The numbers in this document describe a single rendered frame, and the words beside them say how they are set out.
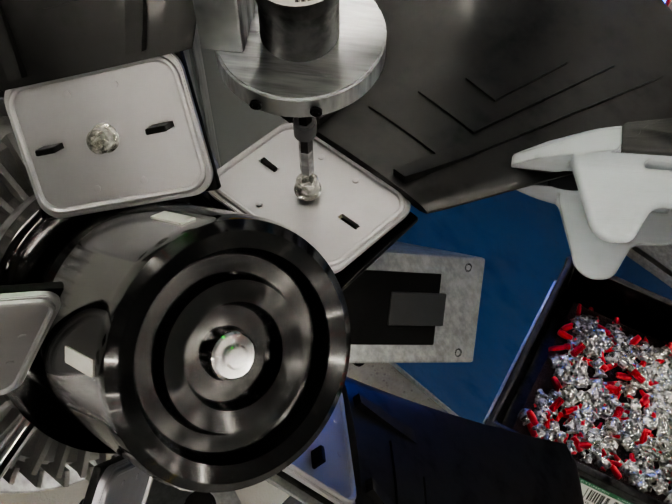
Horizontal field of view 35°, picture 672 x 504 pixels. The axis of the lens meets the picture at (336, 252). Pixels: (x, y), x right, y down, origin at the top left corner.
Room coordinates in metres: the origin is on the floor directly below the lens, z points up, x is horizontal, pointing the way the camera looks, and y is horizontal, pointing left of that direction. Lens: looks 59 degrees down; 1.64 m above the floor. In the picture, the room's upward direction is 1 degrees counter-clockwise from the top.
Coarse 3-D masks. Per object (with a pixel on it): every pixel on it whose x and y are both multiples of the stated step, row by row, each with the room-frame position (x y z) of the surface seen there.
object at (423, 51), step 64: (384, 0) 0.44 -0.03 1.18; (448, 0) 0.43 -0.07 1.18; (512, 0) 0.44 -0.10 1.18; (576, 0) 0.44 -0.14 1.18; (640, 0) 0.45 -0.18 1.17; (384, 64) 0.39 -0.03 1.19; (448, 64) 0.38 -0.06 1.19; (512, 64) 0.38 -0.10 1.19; (576, 64) 0.39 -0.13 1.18; (640, 64) 0.40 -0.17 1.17; (320, 128) 0.34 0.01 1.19; (384, 128) 0.34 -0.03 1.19; (448, 128) 0.34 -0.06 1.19; (512, 128) 0.34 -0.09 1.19; (576, 128) 0.35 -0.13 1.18; (448, 192) 0.30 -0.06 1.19
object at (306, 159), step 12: (300, 120) 0.30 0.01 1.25; (312, 120) 0.30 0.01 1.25; (300, 132) 0.30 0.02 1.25; (312, 132) 0.30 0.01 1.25; (300, 144) 0.30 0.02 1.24; (312, 144) 0.30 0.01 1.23; (300, 156) 0.30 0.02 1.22; (312, 156) 0.30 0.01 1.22; (300, 168) 0.30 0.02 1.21; (312, 168) 0.30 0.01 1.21
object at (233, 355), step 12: (228, 336) 0.20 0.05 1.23; (240, 336) 0.20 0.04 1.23; (216, 348) 0.20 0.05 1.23; (228, 348) 0.20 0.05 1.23; (240, 348) 0.20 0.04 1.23; (252, 348) 0.20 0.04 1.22; (216, 360) 0.19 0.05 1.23; (228, 360) 0.19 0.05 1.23; (240, 360) 0.19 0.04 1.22; (252, 360) 0.20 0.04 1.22; (216, 372) 0.19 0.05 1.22; (228, 372) 0.19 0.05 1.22; (240, 372) 0.19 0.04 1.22
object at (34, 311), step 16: (0, 304) 0.20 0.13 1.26; (16, 304) 0.21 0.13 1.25; (32, 304) 0.21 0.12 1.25; (48, 304) 0.21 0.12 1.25; (0, 320) 0.20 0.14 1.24; (16, 320) 0.21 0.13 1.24; (32, 320) 0.21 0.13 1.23; (48, 320) 0.21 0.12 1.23; (0, 336) 0.20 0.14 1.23; (16, 336) 0.21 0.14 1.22; (32, 336) 0.21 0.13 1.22; (0, 352) 0.20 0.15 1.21; (16, 352) 0.21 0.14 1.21; (32, 352) 0.21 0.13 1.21; (0, 368) 0.20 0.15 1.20; (16, 368) 0.21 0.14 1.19; (0, 384) 0.20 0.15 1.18; (16, 384) 0.20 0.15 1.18
